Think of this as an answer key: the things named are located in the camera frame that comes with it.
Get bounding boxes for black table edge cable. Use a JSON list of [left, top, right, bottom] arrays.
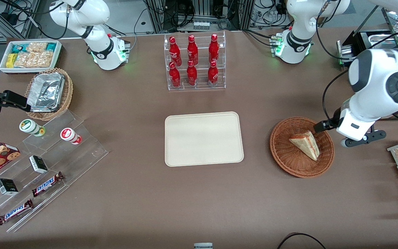
[[277, 232, 327, 249]]

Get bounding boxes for snickers chocolate bar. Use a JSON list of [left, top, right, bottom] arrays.
[[32, 172, 64, 197], [0, 199, 34, 225]]

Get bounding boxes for brown round wicker basket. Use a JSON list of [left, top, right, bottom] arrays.
[[270, 117, 335, 178]]

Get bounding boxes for triangular sandwich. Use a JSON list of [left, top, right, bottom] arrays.
[[289, 131, 320, 161]]

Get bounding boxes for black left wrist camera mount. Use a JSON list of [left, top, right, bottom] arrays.
[[341, 130, 387, 148]]

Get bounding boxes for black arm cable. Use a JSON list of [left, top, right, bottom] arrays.
[[322, 69, 350, 121]]

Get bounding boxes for small black box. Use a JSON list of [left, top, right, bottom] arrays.
[[29, 155, 48, 174], [0, 178, 19, 195]]

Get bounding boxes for clear acrylic bottle rack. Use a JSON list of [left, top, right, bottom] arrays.
[[164, 31, 226, 91]]

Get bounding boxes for aluminium foil container stack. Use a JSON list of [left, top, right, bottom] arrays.
[[27, 73, 65, 112]]

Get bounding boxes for red lid snack cup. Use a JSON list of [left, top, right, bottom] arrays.
[[60, 128, 82, 145]]

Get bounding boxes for wicker basket with foil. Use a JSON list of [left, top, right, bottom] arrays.
[[25, 68, 74, 121]]

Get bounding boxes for white rectangular snack bin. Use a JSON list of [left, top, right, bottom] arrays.
[[0, 40, 62, 74]]

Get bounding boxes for black food warmer machine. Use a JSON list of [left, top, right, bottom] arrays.
[[337, 7, 398, 120]]

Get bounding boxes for red cola bottle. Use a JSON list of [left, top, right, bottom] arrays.
[[187, 35, 199, 65], [169, 36, 182, 67], [208, 61, 219, 87], [169, 62, 181, 88], [209, 34, 220, 63], [187, 60, 198, 86]]

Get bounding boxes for green lid snack cup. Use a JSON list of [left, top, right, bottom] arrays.
[[19, 119, 46, 137]]

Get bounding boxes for clear acrylic stepped stand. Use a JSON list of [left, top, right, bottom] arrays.
[[0, 110, 109, 233]]

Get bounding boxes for large rice cracker bag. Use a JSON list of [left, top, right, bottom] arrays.
[[14, 51, 53, 68]]

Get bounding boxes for cream plastic tray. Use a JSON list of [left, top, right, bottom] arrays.
[[164, 111, 244, 167]]

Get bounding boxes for small rice cracker bag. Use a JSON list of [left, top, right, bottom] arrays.
[[26, 42, 47, 53]]

